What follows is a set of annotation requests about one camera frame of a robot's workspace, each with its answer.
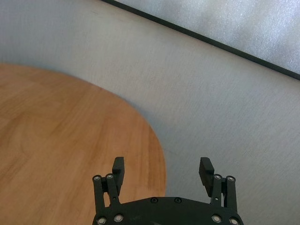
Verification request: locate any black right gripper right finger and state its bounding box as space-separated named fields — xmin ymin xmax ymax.
xmin=198 ymin=157 xmax=238 ymax=209

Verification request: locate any black wall rail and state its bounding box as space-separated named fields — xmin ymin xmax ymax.
xmin=99 ymin=0 xmax=300 ymax=81

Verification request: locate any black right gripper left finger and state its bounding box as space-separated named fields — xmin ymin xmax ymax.
xmin=91 ymin=157 xmax=126 ymax=210

